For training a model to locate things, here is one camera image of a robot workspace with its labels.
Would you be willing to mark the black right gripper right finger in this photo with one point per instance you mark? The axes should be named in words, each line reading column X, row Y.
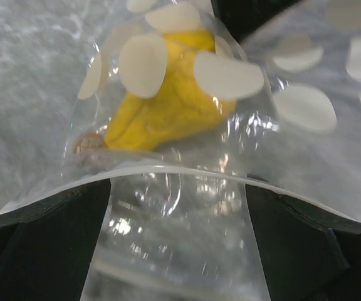
column 307, row 253

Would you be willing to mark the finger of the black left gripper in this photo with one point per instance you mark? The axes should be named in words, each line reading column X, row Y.
column 243, row 17

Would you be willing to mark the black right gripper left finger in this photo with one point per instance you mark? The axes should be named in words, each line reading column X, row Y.
column 46, row 247

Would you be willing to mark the clear polka dot zip bag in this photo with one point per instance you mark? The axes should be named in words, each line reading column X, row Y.
column 178, row 223

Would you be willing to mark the yellow fake fruit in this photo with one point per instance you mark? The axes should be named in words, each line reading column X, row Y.
column 163, row 101

